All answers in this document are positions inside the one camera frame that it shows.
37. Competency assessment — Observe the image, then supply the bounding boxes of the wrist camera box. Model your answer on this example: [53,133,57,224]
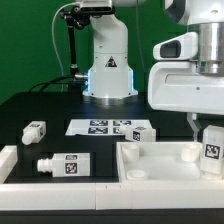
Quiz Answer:
[153,32,198,61]

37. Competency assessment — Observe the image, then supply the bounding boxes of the white square tabletop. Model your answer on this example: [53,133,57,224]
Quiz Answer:
[116,142,224,183]

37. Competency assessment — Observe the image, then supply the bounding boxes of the black cables on table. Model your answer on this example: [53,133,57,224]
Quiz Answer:
[28,75,88,93]

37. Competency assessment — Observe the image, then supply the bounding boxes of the grey cable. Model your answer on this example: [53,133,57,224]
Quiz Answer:
[51,2,83,93]

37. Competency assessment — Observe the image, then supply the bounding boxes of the white left fence wall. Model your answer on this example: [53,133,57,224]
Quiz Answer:
[0,145,18,184]

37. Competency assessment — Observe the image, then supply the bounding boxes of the white fence wall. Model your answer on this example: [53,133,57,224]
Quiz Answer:
[0,145,18,184]
[0,180,224,211]

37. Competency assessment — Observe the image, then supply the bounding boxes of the white front fence wall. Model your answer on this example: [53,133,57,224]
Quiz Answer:
[0,180,224,211]

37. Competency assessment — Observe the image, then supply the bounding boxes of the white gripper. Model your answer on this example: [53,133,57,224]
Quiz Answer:
[148,58,224,142]

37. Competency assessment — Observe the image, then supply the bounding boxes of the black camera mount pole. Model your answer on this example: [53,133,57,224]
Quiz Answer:
[60,6,90,92]

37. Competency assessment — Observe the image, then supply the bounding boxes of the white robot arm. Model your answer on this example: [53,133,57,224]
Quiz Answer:
[80,0,224,132]

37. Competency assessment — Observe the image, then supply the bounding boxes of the paper sheet with tags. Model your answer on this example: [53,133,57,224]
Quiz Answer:
[64,119,153,137]

